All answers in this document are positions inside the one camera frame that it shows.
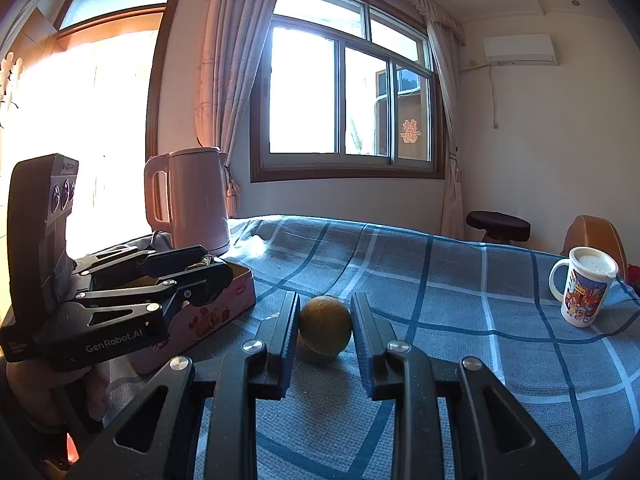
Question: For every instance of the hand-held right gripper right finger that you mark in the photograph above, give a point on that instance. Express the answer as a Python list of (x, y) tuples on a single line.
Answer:
[(362, 345)]

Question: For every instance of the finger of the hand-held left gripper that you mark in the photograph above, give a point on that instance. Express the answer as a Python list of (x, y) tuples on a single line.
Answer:
[(175, 257), (205, 282)]

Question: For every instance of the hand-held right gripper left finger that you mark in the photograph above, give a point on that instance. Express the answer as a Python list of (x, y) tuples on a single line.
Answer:
[(290, 340)]

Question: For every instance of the yellow green round fruit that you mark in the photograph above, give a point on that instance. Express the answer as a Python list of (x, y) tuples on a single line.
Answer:
[(325, 327)]

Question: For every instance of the pink metal tin box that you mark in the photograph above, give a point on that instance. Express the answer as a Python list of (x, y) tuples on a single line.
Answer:
[(210, 320)]

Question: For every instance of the person's left hand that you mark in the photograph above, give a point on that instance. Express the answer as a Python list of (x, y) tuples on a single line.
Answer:
[(60, 395)]

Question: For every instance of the pink electric kettle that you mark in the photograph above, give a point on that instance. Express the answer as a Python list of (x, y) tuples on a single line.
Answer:
[(195, 200)]

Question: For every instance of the blue plaid tablecloth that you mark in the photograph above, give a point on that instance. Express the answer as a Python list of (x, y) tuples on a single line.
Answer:
[(450, 310)]

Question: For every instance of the white artificial flowers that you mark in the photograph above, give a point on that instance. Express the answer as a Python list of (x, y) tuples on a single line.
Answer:
[(10, 75)]

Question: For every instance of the dark round stool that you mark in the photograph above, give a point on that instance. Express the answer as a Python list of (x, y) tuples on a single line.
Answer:
[(500, 222)]

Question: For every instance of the pink patterned curtain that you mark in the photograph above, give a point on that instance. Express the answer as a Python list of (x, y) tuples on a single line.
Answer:
[(450, 160), (235, 60)]

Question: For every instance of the sliding glass window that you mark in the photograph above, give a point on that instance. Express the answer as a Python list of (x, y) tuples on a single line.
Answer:
[(310, 90)]

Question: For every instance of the red paper window decal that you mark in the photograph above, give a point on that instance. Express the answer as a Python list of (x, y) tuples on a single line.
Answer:
[(410, 132)]

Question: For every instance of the white printed mug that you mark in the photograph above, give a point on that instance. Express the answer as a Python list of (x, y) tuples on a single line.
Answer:
[(582, 295)]

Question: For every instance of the brown wooden chair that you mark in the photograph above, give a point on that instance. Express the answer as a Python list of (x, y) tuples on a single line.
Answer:
[(595, 232)]

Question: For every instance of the white air conditioner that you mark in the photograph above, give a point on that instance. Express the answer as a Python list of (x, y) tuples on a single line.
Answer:
[(520, 47)]

